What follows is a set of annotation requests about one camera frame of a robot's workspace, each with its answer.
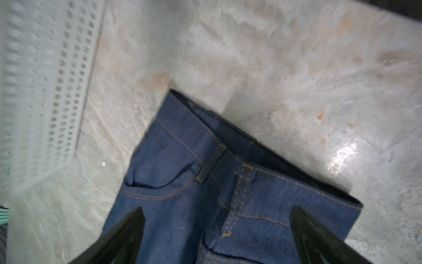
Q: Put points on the dark blue denim trousers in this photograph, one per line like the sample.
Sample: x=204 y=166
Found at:
x=212 y=194

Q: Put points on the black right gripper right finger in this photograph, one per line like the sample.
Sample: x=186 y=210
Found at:
x=316 y=244

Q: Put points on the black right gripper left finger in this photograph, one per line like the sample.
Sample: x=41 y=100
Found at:
x=120 y=245

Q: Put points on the white perforated plastic basket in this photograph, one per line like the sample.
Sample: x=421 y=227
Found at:
x=47 y=52

